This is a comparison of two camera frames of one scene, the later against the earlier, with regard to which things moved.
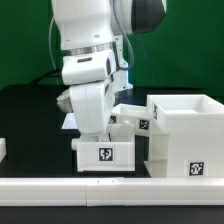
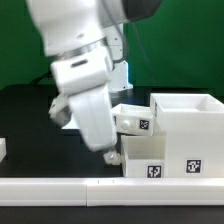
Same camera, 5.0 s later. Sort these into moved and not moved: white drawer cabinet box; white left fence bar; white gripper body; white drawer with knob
Moved: white drawer with knob
Not moved: white drawer cabinet box; white gripper body; white left fence bar
